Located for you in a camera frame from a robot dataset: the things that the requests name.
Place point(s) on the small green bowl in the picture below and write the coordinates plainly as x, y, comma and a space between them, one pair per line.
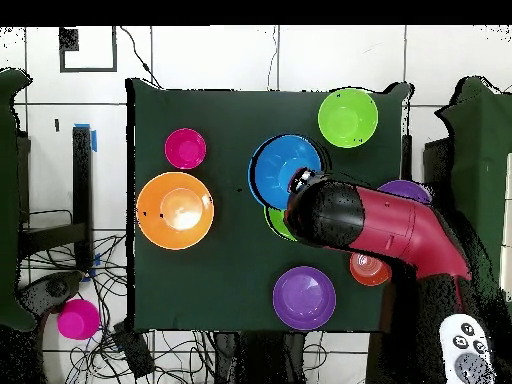
276, 222

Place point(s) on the blue bowl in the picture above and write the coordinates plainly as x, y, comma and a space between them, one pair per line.
272, 168

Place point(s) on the red-orange bowl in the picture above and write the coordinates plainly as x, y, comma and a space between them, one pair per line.
368, 274

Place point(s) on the large green bowl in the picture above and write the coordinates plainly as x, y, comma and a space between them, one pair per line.
348, 118

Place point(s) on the purple bowl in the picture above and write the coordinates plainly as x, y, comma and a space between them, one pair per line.
304, 298
408, 188

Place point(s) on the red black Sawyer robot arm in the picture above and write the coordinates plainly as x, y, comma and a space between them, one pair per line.
392, 224

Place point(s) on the dark green table cloth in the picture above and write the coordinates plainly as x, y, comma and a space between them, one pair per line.
240, 260

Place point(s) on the large orange bowl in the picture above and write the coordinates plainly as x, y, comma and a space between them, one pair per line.
175, 210

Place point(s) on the pink bowl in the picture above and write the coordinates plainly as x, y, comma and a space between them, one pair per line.
185, 148

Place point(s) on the black power adapter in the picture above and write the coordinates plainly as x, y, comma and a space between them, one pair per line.
134, 350

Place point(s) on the pink cup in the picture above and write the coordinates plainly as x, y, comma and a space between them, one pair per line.
78, 319

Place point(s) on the black grey base foot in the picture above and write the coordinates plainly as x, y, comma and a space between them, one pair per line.
56, 288

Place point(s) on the green cloth covered table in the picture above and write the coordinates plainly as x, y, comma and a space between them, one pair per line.
476, 160
8, 200

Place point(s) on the black pedestal column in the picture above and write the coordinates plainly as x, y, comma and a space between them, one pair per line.
260, 360

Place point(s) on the black metal stool frame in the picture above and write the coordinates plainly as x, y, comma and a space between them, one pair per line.
82, 180

